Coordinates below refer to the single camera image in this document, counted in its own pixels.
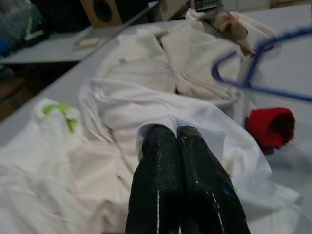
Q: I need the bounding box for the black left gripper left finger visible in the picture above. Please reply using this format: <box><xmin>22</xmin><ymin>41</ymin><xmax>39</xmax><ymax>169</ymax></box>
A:
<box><xmin>125</xmin><ymin>124</ymin><xmax>182</xmax><ymax>234</ymax></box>

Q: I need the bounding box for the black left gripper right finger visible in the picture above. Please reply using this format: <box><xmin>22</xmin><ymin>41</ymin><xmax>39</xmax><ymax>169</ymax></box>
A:
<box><xmin>176</xmin><ymin>125</ymin><xmax>252</xmax><ymax>234</ymax></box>

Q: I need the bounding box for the purple clothes hanger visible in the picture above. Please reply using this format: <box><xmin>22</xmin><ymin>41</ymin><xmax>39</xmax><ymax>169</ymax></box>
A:
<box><xmin>212</xmin><ymin>26</ymin><xmax>312</xmax><ymax>102</ymax></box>

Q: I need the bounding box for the small red cloth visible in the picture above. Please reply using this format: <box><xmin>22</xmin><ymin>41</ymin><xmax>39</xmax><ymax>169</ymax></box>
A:
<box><xmin>245</xmin><ymin>107</ymin><xmax>296</xmax><ymax>152</ymax></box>

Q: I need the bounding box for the white shirt with green label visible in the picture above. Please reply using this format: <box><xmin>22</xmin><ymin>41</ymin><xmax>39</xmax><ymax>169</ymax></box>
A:
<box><xmin>0</xmin><ymin>26</ymin><xmax>181</xmax><ymax>234</ymax></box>

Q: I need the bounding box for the beige hooded jacket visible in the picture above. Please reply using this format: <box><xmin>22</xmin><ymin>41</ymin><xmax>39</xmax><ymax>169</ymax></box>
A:
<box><xmin>159</xmin><ymin>9</ymin><xmax>277</xmax><ymax>108</ymax></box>

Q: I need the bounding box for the grey table with black legs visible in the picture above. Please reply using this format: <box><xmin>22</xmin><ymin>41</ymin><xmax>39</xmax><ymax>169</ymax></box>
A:
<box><xmin>0</xmin><ymin>9</ymin><xmax>312</xmax><ymax>234</ymax></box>

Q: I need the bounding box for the white remote control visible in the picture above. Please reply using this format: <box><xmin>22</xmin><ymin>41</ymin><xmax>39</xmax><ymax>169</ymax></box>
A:
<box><xmin>72</xmin><ymin>38</ymin><xmax>99</xmax><ymax>51</ymax></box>

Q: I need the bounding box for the grey side table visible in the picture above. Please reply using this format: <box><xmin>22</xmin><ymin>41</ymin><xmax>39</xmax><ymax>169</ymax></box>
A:
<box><xmin>0</xmin><ymin>24</ymin><xmax>159</xmax><ymax>65</ymax></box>

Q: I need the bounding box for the wooden speaker box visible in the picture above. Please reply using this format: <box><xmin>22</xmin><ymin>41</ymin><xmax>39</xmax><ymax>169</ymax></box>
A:
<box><xmin>80</xmin><ymin>0</ymin><xmax>124</xmax><ymax>28</ymax></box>

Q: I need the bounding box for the black bag with green print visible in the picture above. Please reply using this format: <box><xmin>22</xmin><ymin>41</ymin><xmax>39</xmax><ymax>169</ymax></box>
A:
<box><xmin>0</xmin><ymin>0</ymin><xmax>51</xmax><ymax>53</ymax></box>

